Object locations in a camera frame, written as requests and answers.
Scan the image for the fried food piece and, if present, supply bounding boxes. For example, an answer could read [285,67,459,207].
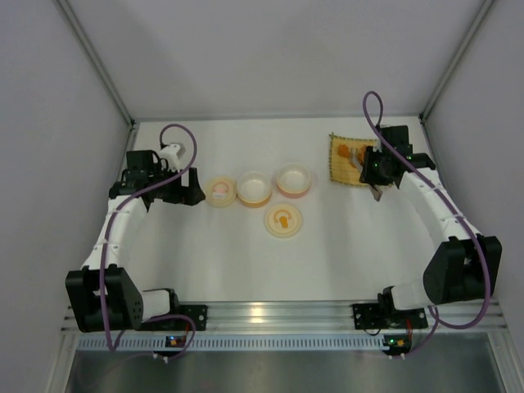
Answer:
[357,145,368,162]

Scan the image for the cream lid pink handle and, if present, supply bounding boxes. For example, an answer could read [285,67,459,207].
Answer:
[205,176,237,208]

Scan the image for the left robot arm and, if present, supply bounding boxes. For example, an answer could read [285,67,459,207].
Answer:
[65,143,206,332]

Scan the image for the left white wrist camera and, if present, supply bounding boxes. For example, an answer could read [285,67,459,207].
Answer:
[159,143,186,170]

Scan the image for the orange lunch bowl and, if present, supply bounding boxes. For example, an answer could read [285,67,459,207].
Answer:
[237,171,273,208]

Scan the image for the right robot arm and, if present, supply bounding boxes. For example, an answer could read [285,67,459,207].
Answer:
[360,124,502,330]

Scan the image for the metal tongs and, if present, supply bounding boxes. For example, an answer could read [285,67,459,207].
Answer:
[350,148,383,201]

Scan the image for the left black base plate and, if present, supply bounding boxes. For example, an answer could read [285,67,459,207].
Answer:
[177,304,208,332]

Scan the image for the aluminium mounting rail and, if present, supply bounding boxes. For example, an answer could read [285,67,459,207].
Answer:
[61,300,507,353]

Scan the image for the bamboo mat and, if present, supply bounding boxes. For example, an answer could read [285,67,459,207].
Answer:
[328,133,377,187]

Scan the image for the pink lunch bowl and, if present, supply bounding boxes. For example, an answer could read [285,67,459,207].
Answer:
[276,163,312,199]

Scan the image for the round orange food piece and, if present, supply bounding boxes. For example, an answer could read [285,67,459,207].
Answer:
[337,143,352,159]

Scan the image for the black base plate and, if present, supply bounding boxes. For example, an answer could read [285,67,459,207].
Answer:
[177,304,208,332]
[351,302,385,330]

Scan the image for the cream lid orange handle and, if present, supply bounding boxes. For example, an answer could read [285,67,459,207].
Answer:
[264,203,303,238]

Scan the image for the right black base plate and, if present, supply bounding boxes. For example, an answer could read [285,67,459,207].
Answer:
[351,302,385,330]

